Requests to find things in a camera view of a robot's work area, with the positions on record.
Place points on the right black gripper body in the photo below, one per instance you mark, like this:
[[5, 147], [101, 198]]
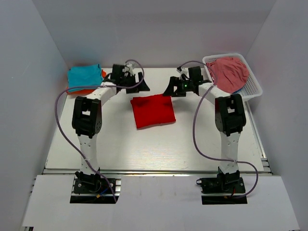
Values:
[[185, 85]]

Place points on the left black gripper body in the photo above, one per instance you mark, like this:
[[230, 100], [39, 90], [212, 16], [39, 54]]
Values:
[[129, 82]]

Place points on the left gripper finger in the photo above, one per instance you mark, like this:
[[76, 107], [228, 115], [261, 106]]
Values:
[[133, 90], [142, 84]]

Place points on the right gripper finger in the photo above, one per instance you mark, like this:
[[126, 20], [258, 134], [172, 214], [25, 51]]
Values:
[[170, 88], [179, 94]]

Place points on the red t-shirt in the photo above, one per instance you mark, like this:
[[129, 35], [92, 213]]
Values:
[[152, 110]]

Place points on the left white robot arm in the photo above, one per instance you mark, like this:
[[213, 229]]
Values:
[[87, 113]]

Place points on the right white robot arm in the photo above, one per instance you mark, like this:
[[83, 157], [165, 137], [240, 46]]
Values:
[[229, 112]]

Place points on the folded orange t-shirt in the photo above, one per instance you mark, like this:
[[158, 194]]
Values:
[[85, 91]]

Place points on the folded teal t-shirt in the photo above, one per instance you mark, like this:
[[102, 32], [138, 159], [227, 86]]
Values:
[[90, 75]]

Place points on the pink t-shirt in basket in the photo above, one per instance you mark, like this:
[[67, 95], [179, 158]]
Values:
[[229, 73]]

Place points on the white plastic basket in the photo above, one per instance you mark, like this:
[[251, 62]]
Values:
[[251, 89]]

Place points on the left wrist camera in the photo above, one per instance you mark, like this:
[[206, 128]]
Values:
[[129, 67]]

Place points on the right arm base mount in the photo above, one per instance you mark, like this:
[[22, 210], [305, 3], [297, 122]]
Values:
[[224, 189]]

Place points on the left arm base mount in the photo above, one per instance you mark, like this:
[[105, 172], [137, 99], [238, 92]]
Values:
[[94, 189]]

